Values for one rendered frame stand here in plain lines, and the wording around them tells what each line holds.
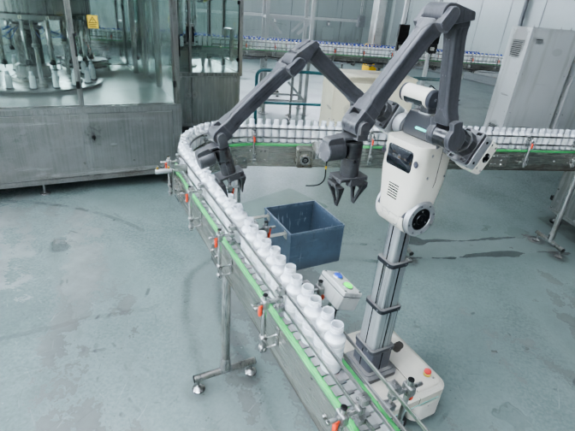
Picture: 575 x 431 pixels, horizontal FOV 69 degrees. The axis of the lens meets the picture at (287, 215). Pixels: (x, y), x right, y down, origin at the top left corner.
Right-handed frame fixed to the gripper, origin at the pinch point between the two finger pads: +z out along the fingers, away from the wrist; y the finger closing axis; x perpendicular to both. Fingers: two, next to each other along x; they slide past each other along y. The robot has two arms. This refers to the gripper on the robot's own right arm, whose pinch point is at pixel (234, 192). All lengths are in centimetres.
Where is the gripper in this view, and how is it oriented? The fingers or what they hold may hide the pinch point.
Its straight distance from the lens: 165.7
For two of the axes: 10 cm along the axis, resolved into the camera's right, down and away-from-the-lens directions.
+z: 1.7, 8.2, 5.5
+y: -8.8, 3.8, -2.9
